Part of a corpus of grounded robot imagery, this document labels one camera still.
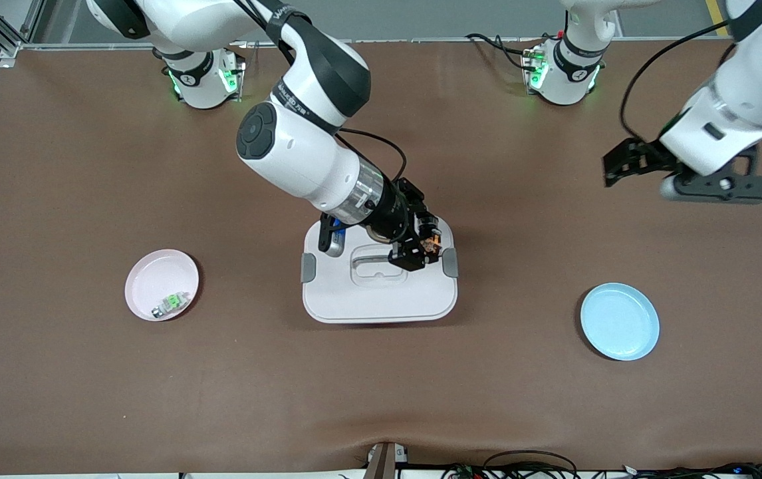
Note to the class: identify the aluminium frame profile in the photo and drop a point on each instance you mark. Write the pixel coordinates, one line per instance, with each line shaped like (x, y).
(12, 48)

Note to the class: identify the aluminium profile post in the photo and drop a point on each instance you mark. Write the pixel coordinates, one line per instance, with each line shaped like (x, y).
(381, 466)

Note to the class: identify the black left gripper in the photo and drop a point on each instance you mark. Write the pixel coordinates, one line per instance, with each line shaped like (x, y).
(647, 158)

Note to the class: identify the green push-button switch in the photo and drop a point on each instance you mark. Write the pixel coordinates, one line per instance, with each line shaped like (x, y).
(171, 303)

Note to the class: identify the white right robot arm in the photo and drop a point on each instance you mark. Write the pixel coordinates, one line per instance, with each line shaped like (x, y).
(294, 159)

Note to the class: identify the light blue round plate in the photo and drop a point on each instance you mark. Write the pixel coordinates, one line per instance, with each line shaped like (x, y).
(620, 322)

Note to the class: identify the pink round plate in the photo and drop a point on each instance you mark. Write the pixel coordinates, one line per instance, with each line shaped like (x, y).
(155, 279)

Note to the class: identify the brown table mat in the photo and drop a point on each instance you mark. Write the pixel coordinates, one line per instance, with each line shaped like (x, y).
(155, 166)

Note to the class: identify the orange black push-button switch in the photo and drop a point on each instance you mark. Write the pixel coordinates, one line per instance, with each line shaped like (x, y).
(429, 243)

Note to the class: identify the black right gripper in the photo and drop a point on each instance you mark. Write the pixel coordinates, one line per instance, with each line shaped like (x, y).
(396, 211)

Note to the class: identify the white lidded storage box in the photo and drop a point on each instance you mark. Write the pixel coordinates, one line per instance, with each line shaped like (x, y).
(381, 303)

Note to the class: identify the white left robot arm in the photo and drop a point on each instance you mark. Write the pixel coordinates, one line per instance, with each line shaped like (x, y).
(747, 86)

